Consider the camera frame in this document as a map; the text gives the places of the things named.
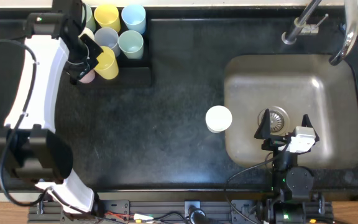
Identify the green cup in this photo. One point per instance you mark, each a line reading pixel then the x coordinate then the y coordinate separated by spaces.
pixel 90 20
pixel 131 43

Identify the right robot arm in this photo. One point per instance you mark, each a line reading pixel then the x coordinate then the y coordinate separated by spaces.
pixel 298 182

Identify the yellow cup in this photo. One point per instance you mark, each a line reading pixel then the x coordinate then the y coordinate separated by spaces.
pixel 107 15
pixel 108 67

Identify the black tray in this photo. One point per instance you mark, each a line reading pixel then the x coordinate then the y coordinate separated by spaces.
pixel 135 76

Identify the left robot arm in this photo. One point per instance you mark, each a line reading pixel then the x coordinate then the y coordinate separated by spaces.
pixel 42 77

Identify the white cup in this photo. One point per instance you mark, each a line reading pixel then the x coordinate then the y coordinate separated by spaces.
pixel 218 118

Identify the steel sink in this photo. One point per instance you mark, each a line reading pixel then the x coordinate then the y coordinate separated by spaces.
pixel 322 109

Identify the grey cup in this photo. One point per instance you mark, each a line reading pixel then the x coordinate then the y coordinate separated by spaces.
pixel 107 37

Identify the mounting rail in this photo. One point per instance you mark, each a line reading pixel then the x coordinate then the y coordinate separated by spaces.
pixel 216 211

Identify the blue cup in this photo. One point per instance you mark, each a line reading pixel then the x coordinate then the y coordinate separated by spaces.
pixel 134 17

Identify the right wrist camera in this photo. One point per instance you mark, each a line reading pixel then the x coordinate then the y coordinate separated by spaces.
pixel 301 140

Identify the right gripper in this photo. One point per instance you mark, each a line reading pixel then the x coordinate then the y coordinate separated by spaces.
pixel 273 143

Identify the pink cup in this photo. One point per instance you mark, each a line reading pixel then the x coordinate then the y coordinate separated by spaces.
pixel 89 77
pixel 88 32

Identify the steel tap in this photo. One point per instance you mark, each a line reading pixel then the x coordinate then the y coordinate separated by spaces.
pixel 351 31

